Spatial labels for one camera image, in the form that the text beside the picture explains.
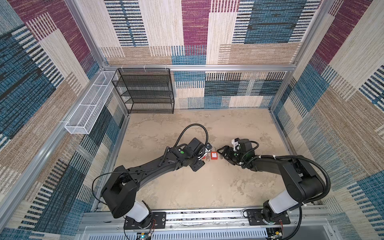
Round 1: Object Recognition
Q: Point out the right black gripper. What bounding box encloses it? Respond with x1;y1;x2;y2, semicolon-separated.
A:
216;145;246;165

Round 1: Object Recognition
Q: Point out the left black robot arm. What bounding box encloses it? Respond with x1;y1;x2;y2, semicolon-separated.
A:
101;138;206;227

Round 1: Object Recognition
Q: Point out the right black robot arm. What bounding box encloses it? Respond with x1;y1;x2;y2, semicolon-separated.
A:
218;138;331;225

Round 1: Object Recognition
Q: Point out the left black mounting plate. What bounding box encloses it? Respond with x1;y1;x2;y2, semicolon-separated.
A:
124;212;167;230

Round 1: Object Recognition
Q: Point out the black mounting plate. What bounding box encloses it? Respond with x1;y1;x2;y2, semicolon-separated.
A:
243;209;291;226
124;212;167;230

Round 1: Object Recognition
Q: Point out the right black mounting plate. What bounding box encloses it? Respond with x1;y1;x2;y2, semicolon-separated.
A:
243;209;291;226

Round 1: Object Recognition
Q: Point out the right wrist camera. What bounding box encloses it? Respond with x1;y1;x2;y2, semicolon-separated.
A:
231;138;240;151

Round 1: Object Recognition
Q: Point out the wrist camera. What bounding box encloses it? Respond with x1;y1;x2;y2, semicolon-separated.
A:
205;143;213;153
231;138;240;151

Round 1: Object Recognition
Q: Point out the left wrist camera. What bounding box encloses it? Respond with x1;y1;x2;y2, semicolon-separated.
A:
205;143;213;153

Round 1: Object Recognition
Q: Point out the left black cable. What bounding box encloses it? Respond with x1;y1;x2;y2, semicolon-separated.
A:
173;123;210;151

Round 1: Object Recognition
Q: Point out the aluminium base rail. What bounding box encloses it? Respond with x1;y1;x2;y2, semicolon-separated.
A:
75;206;341;240

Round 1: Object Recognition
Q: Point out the black wire shelf rack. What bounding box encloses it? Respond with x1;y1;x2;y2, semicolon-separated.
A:
112;68;175;114

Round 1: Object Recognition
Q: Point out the white wire mesh basket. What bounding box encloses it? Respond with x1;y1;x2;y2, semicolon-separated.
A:
65;71;115;135

